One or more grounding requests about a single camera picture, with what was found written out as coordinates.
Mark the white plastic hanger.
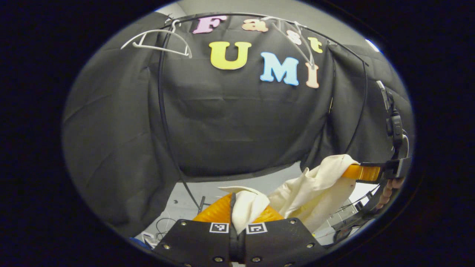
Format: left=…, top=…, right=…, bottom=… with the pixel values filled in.
left=121, top=20, right=193, bottom=59
left=260, top=16, right=316, bottom=70

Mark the blue and white object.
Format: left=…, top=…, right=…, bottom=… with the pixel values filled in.
left=130, top=232, right=161, bottom=250

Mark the black floor cable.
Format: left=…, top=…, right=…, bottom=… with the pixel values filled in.
left=155, top=217, right=178, bottom=238

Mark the empty white plastic hanger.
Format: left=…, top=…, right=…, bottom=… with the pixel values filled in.
left=121, top=20, right=193, bottom=59

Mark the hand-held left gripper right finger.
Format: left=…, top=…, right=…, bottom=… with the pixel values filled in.
left=237, top=204, right=327, bottom=267

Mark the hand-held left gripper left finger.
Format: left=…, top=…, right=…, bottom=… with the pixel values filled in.
left=152, top=193, right=238, bottom=267

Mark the black backdrop cloth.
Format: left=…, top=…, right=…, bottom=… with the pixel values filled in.
left=62, top=11, right=414, bottom=238

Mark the cream white shirt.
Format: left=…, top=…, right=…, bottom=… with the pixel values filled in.
left=218, top=154, right=360, bottom=235

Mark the black clothes rack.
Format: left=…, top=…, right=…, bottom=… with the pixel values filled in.
left=158, top=13, right=375, bottom=241

